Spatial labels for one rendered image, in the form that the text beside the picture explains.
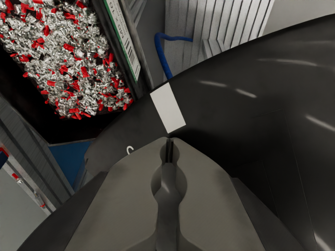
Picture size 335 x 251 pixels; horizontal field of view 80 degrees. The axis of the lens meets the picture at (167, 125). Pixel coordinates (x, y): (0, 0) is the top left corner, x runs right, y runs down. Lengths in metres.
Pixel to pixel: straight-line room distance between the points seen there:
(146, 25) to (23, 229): 1.12
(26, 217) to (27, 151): 0.77
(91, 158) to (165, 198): 0.08
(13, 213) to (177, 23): 1.19
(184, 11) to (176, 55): 0.21
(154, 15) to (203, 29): 0.25
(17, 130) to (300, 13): 1.21
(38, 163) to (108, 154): 0.35
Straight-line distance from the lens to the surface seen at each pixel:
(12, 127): 0.45
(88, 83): 0.27
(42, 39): 0.29
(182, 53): 1.11
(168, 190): 0.16
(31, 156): 0.50
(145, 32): 1.15
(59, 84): 0.29
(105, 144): 0.19
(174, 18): 1.03
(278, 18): 1.23
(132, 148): 0.17
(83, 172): 0.76
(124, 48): 0.25
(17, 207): 1.28
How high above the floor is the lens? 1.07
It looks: 46 degrees down
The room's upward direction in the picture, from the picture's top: 178 degrees counter-clockwise
